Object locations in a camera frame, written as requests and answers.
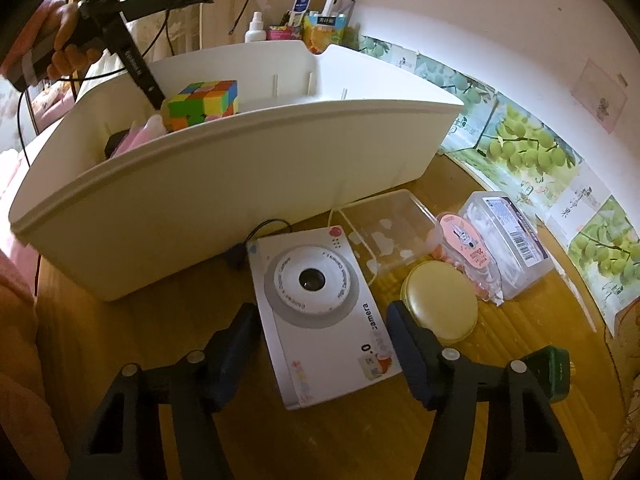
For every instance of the white plastic storage bin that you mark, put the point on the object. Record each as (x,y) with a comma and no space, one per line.
(225,185)

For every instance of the multicoloured puzzle cube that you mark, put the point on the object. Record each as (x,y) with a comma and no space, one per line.
(200,102)

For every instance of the person's left hand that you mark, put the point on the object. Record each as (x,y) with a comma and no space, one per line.
(65,22)

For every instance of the row of grape pictures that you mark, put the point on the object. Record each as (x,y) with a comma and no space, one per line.
(525,135)

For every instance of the white tube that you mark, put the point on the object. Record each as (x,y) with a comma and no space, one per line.
(332,5)

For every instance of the paper drawing on wall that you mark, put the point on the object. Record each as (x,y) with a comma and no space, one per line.
(600,92)

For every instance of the white spray bottle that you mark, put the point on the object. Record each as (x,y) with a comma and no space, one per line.
(255,32)

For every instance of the blue white card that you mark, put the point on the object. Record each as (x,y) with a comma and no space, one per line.
(301,7)

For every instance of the white toy camera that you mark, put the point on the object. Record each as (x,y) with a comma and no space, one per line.
(325,340)

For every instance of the pink round packet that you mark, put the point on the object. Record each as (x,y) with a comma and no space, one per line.
(467,245)

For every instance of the red snack pouch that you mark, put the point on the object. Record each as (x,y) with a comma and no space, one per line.
(282,34)

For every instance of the dark green bottle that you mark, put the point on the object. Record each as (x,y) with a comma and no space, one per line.
(550,370)

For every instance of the clear cotton swab box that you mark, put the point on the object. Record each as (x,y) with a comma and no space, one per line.
(520,240)

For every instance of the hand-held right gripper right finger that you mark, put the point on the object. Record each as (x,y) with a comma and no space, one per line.
(407,350)

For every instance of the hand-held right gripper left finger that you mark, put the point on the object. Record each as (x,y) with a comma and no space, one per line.
(235,350)

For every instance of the round pale yellow compact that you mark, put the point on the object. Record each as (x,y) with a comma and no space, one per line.
(440,300)

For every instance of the clear empty plastic box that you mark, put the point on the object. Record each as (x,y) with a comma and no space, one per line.
(395,220)

